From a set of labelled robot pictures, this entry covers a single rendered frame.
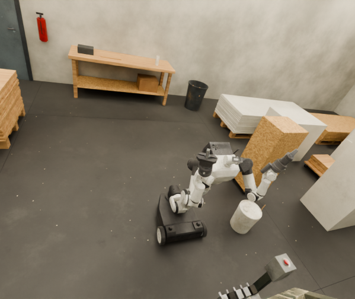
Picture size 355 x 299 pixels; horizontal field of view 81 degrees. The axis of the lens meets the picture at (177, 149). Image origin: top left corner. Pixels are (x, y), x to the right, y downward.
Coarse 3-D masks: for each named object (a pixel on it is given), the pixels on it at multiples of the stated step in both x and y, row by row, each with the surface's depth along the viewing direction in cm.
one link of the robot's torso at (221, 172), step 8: (208, 144) 171; (216, 144) 171; (224, 144) 174; (216, 152) 166; (224, 152) 169; (232, 152) 172; (216, 168) 159; (224, 168) 161; (232, 168) 164; (216, 176) 160; (224, 176) 162; (232, 176) 166
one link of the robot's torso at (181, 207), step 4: (184, 192) 221; (180, 196) 227; (184, 196) 219; (180, 200) 227; (176, 204) 248; (180, 204) 239; (176, 208) 246; (180, 208) 239; (184, 208) 244; (188, 208) 240; (176, 212) 248; (180, 212) 249
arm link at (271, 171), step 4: (268, 164) 156; (272, 164) 156; (264, 168) 158; (268, 168) 157; (272, 168) 156; (276, 168) 153; (264, 172) 159; (268, 172) 156; (272, 172) 155; (276, 172) 155; (280, 172) 154; (268, 176) 155; (272, 176) 154; (272, 180) 156
